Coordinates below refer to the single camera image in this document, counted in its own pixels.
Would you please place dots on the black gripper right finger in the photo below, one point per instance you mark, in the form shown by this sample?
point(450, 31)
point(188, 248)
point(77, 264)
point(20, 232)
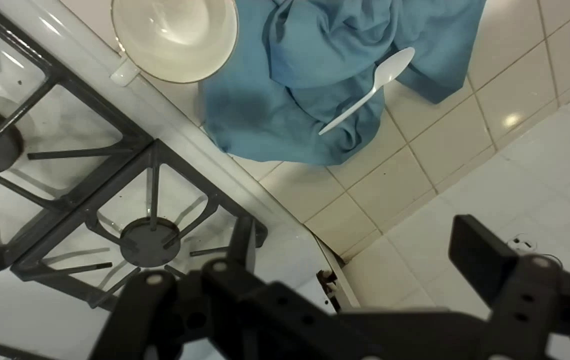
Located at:
point(524, 313)

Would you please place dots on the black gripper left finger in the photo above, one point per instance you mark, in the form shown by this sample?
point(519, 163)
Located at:
point(265, 320)

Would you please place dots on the white plastic spoon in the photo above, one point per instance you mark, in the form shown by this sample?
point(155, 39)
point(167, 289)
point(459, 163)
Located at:
point(391, 66)

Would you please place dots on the white ceramic mug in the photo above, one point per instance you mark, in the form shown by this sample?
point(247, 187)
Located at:
point(174, 32)

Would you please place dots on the white gas stove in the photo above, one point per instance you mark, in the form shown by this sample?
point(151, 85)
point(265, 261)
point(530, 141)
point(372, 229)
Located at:
point(285, 247)

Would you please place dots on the black stove grate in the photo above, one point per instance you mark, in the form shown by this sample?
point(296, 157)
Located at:
point(184, 167)
point(85, 101)

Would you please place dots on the blue cloth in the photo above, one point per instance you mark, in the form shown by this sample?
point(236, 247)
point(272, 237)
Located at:
point(285, 81)

